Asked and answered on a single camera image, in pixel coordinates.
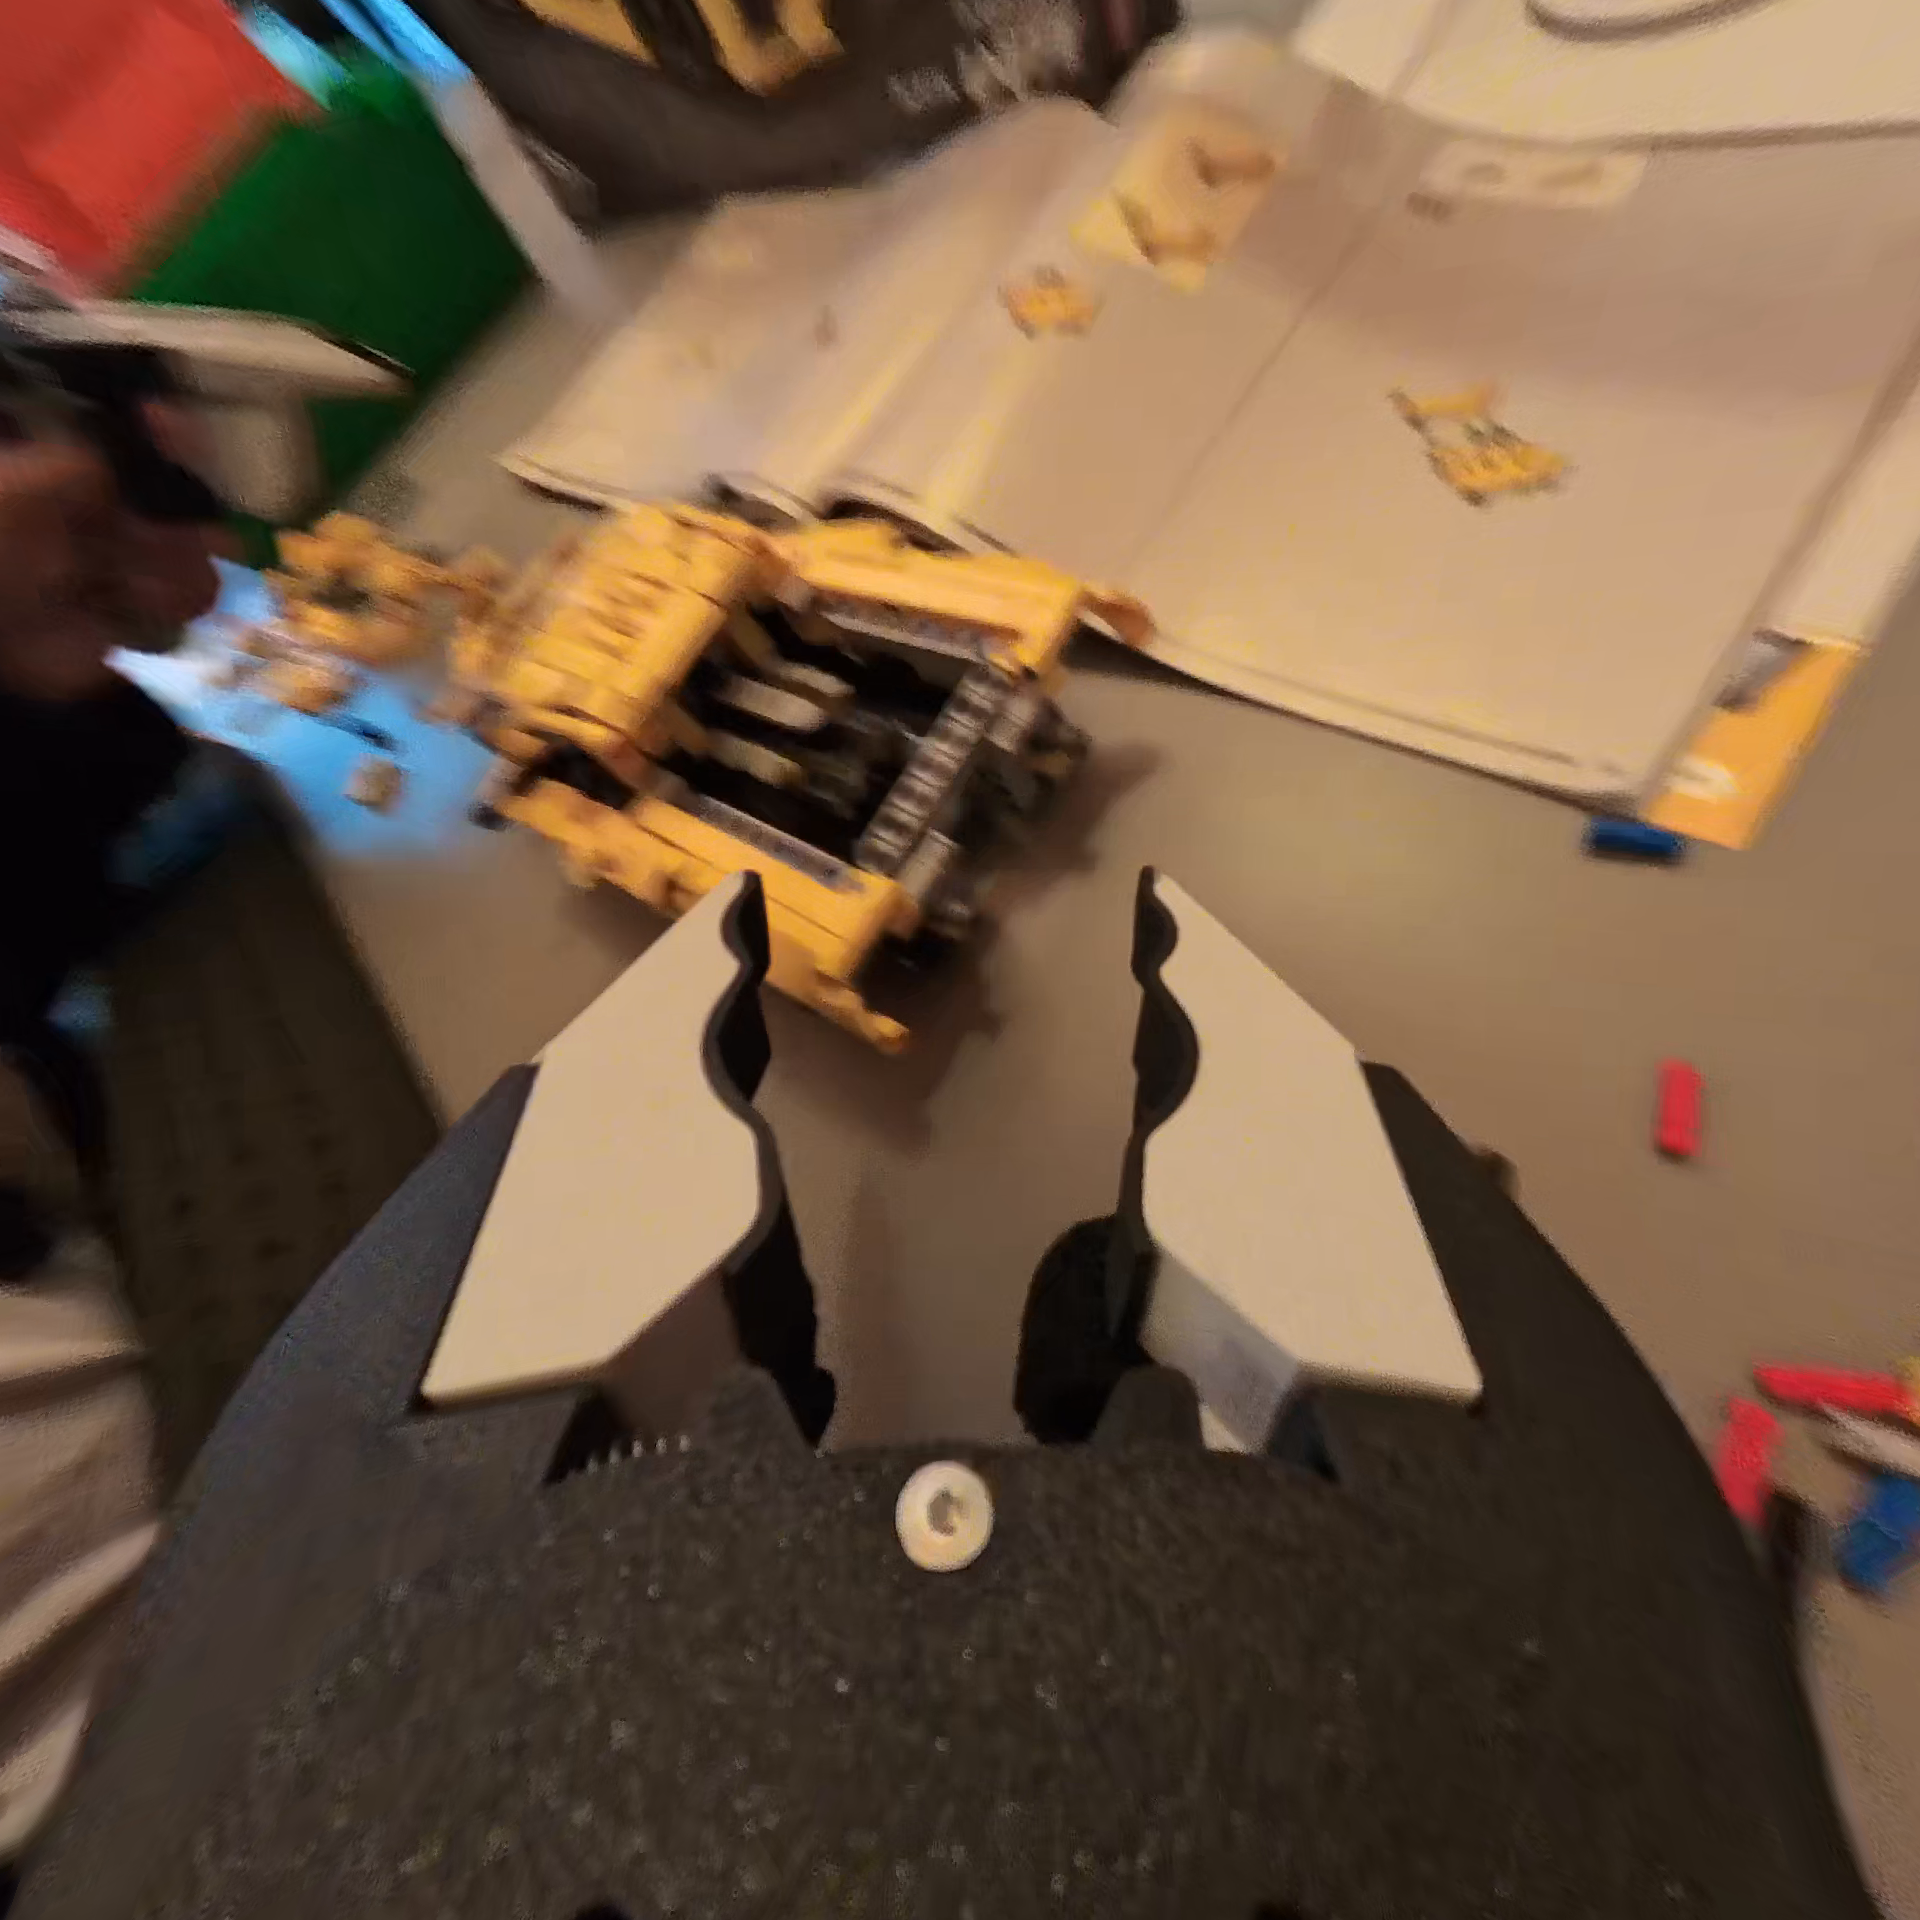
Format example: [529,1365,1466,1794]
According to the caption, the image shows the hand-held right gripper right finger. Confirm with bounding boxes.
[1017,866,1484,1454]

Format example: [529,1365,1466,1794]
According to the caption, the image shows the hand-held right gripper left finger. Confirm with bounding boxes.
[421,872,837,1449]

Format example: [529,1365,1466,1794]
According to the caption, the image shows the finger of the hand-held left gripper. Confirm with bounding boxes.
[30,299,409,404]
[210,393,329,524]

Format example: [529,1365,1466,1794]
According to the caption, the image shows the scatter of small coloured pins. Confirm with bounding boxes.
[1581,809,1920,1601]

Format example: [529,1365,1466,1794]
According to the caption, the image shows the yellow toy brick car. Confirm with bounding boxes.
[441,504,1154,1056]

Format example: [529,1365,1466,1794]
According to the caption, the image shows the instruction booklet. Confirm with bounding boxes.
[503,37,1920,811]

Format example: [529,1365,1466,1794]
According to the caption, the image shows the grey desk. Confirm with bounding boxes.
[112,141,1920,1920]

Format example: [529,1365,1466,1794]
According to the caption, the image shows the person's left hand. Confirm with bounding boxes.
[0,435,225,700]

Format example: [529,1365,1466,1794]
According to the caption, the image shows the green storage bin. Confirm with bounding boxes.
[127,59,536,529]

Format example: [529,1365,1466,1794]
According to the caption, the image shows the pile of yellow bricks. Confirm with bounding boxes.
[224,510,512,818]

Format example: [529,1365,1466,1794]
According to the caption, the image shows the red plastic tote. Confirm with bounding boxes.
[0,0,320,294]

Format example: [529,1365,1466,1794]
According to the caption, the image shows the black studded baseplate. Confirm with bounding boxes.
[81,780,442,1518]

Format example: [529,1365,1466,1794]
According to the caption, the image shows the black toy set box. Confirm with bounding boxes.
[421,0,1186,227]

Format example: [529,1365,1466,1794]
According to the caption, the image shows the person's white sweater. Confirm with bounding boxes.
[0,1245,166,1862]

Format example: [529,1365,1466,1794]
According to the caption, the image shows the orange paper sheet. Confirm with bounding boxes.
[1640,637,1870,856]

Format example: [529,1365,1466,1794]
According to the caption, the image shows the white tablet stand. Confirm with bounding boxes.
[1295,0,1920,153]

